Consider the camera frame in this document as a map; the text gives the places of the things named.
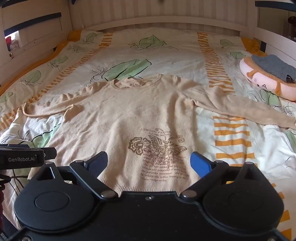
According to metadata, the red clothes pile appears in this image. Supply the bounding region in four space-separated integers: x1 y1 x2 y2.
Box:
5 36 20 52

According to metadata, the leaf-print striped duvet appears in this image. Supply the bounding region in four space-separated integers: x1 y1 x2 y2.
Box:
0 28 296 241

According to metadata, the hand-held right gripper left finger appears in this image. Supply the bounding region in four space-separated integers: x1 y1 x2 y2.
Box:
33 152 117 200

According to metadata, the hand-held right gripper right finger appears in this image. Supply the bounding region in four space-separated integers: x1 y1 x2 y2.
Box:
180 152 265 200

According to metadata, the beige printed sweater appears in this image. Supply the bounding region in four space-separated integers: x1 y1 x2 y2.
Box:
22 74 296 197

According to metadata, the pink plush pillow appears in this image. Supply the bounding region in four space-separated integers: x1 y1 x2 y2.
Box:
239 56 296 101

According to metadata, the black cable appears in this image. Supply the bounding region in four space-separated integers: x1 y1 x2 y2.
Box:
0 170 29 193

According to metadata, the grey folded cloth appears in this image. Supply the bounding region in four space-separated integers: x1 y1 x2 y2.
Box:
252 55 296 82

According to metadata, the white wooden bed frame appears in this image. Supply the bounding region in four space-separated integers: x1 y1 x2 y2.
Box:
0 0 296 93

